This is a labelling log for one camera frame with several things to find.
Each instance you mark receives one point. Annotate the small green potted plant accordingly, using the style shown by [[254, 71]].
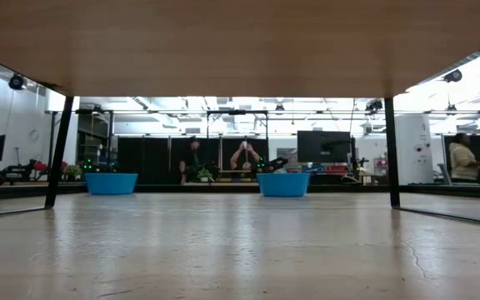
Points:
[[73, 171], [204, 175]]

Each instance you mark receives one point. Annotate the wooden riser shelf black legs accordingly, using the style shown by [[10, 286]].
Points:
[[240, 50]]

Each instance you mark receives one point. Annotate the white round column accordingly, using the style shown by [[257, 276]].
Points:
[[414, 150]]

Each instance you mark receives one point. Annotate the person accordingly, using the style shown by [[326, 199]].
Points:
[[190, 160], [245, 155], [463, 160]]

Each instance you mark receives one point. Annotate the blue plastic mini bowl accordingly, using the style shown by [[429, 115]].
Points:
[[111, 184], [283, 185]]

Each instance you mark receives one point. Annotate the black aluminium table frame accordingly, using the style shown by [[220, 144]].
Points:
[[223, 188]]

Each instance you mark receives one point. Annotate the large black screen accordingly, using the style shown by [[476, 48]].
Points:
[[323, 146]]

